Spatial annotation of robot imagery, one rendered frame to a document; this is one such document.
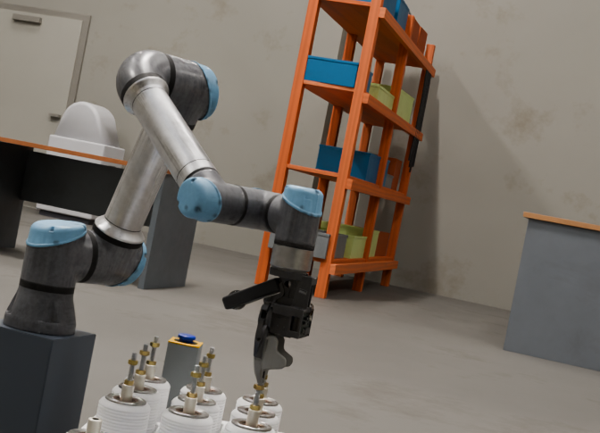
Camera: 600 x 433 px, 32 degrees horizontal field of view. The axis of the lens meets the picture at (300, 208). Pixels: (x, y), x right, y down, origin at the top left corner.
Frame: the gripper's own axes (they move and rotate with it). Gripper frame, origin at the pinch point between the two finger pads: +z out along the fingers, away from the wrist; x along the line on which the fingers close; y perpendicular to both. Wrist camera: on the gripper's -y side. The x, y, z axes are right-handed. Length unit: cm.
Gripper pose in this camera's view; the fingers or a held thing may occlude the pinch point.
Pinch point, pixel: (258, 375)
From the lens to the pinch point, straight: 194.1
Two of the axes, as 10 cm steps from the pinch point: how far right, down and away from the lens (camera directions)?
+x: 2.8, 0.5, 9.6
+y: 9.4, 1.8, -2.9
